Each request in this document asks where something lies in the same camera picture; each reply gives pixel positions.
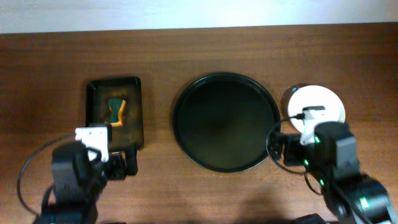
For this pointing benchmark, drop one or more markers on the black rectangular tray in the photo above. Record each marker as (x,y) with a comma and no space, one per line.
(98,92)

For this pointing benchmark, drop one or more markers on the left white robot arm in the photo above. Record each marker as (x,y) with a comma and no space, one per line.
(79,178)

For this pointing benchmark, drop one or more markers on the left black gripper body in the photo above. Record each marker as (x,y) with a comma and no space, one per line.
(125,165)

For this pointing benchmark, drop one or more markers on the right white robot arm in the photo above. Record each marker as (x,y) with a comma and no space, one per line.
(332,160)

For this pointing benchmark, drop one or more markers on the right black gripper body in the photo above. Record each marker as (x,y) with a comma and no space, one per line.
(278,147)

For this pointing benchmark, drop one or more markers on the black round tray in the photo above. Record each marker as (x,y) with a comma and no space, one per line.
(220,121)

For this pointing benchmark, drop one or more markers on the cream plate top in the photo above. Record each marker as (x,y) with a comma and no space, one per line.
(315,95)

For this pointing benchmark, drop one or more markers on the orange green scrub sponge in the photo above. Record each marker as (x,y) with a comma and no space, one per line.
(116,108)

